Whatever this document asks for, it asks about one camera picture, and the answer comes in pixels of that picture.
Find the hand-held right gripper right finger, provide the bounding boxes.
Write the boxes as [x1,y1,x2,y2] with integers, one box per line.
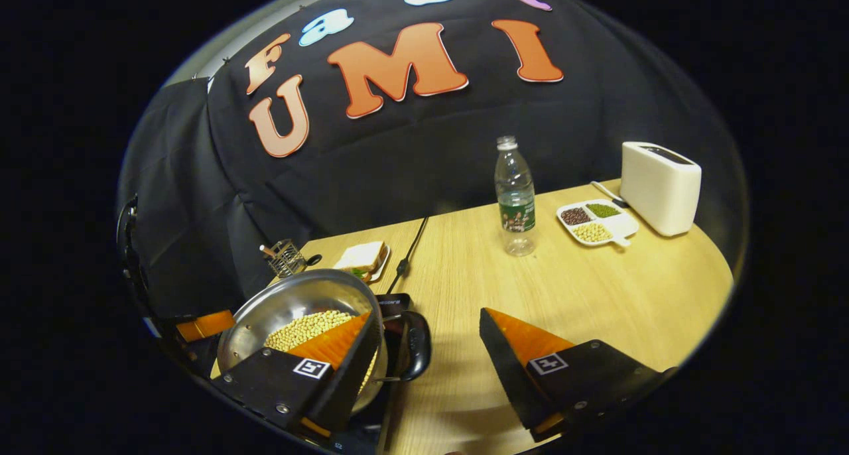
[479,307,679,444]

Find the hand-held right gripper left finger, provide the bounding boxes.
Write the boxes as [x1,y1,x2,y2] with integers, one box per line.
[211,309,387,440]

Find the stainless steel pot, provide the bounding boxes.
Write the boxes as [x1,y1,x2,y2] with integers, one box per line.
[216,269,432,417]

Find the black induction cooktop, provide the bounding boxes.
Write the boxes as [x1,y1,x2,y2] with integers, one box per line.
[328,293,413,453]

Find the pile of soybeans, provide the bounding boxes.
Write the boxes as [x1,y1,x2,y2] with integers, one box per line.
[264,310,375,393]

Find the sandwich on white plate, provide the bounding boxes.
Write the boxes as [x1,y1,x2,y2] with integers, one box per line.
[332,240,391,284]

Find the white divided bean dish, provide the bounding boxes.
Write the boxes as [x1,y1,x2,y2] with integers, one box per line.
[555,198,640,249]

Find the clear plastic water bottle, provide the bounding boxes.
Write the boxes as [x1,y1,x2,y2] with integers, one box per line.
[494,135,537,257]

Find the black backdrop cloth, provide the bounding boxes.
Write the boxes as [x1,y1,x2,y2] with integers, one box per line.
[118,0,747,323]

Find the white toaster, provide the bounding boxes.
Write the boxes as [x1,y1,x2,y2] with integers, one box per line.
[620,141,703,237]

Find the wire mesh utensil basket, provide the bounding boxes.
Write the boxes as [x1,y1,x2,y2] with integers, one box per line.
[259,238,308,279]

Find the black power cable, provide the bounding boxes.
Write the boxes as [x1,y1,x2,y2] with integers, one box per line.
[386,217,429,296]

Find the white toaster cable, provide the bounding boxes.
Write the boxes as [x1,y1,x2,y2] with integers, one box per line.
[590,180,628,209]

